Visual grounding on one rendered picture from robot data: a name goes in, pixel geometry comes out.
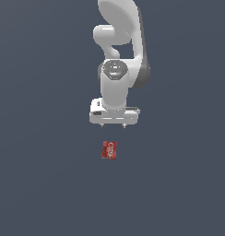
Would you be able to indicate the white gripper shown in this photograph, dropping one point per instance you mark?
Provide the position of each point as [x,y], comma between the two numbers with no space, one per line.
[113,116]

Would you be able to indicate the red printed box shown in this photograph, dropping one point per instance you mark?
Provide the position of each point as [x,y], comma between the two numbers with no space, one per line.
[109,150]

